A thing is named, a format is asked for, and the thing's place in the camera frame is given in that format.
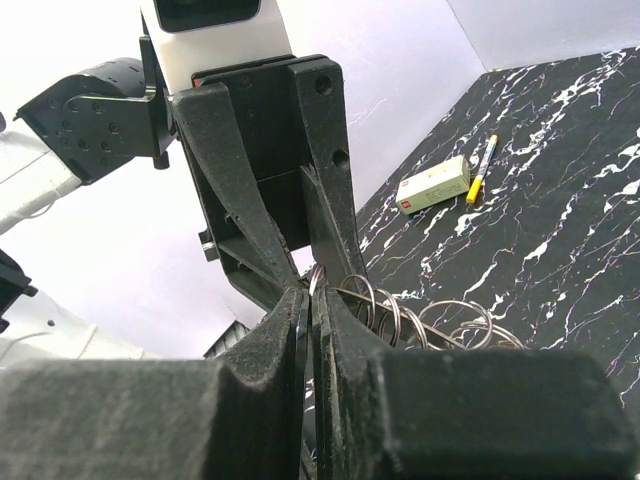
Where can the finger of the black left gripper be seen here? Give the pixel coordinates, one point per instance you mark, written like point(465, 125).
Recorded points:
point(246, 236)
point(332, 230)

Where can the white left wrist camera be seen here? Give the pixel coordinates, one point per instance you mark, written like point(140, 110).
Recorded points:
point(191, 37)

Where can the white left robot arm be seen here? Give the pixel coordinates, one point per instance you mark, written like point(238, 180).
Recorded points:
point(99, 119)

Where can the black disc with keyrings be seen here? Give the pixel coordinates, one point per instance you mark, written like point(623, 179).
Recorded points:
point(438, 326)

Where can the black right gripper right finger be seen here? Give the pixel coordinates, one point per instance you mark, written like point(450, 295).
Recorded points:
point(388, 413)

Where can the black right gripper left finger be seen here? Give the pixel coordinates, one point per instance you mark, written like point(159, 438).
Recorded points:
point(237, 416)

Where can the pale green staples box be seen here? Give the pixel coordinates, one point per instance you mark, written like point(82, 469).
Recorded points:
point(436, 184)

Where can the yellow capped marker pen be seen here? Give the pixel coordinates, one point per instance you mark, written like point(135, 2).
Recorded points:
point(482, 169)

